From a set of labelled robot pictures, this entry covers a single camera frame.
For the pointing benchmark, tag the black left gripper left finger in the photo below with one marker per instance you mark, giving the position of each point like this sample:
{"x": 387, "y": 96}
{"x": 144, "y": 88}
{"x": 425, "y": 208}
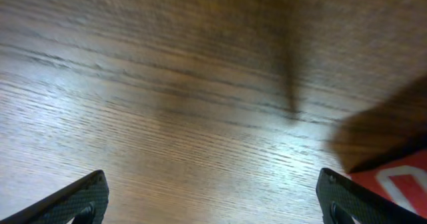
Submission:
{"x": 83, "y": 201}

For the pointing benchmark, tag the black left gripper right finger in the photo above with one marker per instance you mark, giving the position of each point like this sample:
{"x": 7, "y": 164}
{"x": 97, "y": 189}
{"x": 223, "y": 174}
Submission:
{"x": 344, "y": 201}

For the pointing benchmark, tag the orange red t-shirt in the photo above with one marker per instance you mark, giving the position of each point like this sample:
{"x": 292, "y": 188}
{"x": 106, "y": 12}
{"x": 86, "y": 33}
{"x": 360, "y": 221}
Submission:
{"x": 402, "y": 182}

